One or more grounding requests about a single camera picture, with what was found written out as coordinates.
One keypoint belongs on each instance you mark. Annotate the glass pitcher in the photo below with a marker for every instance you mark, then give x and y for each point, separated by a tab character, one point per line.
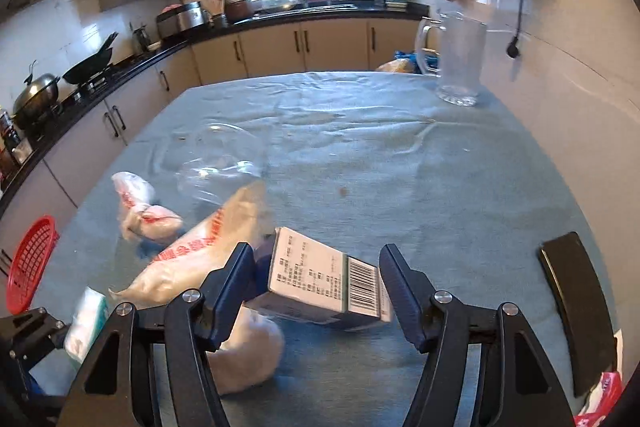
451	48

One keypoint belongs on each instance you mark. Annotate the white red plastic bag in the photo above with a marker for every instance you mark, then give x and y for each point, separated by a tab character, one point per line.
139	217

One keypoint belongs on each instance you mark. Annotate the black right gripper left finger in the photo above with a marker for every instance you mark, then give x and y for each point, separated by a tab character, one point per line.
115	386

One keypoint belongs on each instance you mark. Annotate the red snack packet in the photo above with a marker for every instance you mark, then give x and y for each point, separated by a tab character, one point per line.
600	401

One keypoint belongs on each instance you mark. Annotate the lower kitchen cabinets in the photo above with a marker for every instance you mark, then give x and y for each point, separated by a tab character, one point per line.
91	128

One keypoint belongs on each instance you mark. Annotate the steel pot with lid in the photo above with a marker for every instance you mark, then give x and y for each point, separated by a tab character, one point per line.
38	98

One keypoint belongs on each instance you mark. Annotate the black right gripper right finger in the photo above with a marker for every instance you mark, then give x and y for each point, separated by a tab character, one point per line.
517	385

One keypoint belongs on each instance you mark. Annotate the cartoon tissue pack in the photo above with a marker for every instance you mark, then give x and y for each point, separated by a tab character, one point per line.
89	318

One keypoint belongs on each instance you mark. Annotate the blue table cloth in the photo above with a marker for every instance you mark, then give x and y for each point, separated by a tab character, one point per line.
355	162

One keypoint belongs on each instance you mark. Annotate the blue bag behind table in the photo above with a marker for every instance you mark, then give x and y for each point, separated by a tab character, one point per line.
406	63

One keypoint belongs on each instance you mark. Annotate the white red snack bag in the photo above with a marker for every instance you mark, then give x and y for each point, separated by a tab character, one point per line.
185	264

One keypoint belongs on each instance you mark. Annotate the dark sauce bottle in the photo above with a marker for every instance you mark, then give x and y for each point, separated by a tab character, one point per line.
11	160

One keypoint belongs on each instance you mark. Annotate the black wok pan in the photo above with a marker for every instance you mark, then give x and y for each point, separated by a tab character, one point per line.
92	65

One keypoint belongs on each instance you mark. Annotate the red plastic basket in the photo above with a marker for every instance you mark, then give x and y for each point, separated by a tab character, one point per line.
31	257

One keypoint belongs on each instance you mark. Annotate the steel rice cooker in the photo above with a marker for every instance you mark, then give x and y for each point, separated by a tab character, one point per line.
180	18

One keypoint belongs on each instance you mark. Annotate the blue white small carton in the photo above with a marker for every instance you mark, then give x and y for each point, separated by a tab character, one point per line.
302	280

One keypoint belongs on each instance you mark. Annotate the black chair back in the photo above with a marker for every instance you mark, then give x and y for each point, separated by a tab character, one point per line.
581	304

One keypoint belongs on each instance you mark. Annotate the white tissue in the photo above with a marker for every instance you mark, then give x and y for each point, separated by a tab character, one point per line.
250	355

